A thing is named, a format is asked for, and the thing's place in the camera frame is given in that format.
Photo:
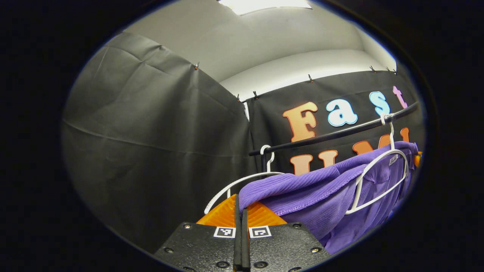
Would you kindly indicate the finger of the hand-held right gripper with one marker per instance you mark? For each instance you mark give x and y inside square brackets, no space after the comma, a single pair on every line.
[417,159]

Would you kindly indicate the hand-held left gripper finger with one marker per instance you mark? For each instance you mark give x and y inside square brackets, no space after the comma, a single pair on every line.
[245,245]
[238,245]

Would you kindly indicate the white clothes hanger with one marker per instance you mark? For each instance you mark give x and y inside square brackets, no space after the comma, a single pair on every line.
[270,158]
[392,138]

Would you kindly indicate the plain black backdrop cloth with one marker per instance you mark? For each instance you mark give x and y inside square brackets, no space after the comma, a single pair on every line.
[151,132]

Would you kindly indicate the ceiling light panel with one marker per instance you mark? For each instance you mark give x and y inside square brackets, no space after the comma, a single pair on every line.
[264,5]

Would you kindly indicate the black clothes rail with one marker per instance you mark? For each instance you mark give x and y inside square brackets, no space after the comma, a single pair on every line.
[340,133]

